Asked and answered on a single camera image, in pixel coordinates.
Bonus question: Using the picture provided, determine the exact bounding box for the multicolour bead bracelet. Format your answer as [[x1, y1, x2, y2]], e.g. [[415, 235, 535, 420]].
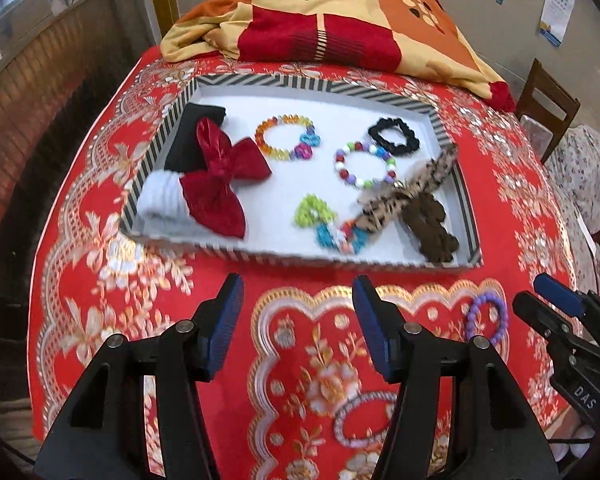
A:
[[333, 141, 398, 190]]

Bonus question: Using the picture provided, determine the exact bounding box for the rhinestone bracelet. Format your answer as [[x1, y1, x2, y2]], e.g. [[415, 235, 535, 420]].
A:
[[332, 392, 400, 448]]

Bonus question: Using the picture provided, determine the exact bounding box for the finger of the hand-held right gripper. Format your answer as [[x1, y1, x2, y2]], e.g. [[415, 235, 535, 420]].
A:
[[511, 291, 563, 342], [533, 272, 589, 318]]

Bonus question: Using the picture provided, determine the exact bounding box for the black scrunchie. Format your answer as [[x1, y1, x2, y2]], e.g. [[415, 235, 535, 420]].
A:
[[368, 116, 422, 156]]

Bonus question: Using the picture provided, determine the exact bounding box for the striped cardboard box tray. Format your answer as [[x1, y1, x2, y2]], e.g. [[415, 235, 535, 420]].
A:
[[120, 74, 483, 270]]

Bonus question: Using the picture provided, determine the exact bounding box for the floral cloth sofa cover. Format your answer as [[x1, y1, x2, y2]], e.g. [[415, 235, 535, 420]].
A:
[[545, 125, 600, 301]]

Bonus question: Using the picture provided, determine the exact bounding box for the wall calendar paper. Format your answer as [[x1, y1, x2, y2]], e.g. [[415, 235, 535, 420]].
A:
[[539, 0, 581, 48]]

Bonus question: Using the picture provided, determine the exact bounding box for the red floral bedspread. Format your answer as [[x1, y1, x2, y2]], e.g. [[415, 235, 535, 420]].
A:
[[27, 45, 581, 480]]

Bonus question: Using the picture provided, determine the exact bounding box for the red and yellow printed blanket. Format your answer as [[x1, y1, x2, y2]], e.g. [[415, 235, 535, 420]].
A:
[[160, 0, 516, 111]]

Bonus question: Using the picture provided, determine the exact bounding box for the red velvet bow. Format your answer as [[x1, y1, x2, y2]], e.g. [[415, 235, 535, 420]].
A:
[[164, 103, 273, 240]]

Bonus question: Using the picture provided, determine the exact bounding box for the wooden chair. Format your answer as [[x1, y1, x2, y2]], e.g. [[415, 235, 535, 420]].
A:
[[515, 58, 581, 161]]

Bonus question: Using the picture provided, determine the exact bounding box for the leopard bow brown scrunchie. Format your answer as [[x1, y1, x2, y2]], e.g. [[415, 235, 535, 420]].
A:
[[355, 142, 461, 263]]

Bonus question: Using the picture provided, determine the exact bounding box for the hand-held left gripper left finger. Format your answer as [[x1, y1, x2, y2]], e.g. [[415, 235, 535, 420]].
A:
[[32, 272, 245, 480]]

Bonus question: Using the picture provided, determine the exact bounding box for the purple bead bracelet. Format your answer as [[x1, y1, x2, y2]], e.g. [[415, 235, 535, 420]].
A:
[[464, 292, 509, 347]]

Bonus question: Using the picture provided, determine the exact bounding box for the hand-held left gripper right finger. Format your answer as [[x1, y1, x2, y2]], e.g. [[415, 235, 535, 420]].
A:
[[352, 275, 561, 480]]

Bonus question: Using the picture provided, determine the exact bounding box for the colourful plastic flower bracelet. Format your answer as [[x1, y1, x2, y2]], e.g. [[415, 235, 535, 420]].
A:
[[294, 194, 371, 256]]

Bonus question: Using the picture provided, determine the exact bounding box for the translucent orange bead bracelet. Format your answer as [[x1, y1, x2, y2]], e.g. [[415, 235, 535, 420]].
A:
[[254, 115, 322, 162]]

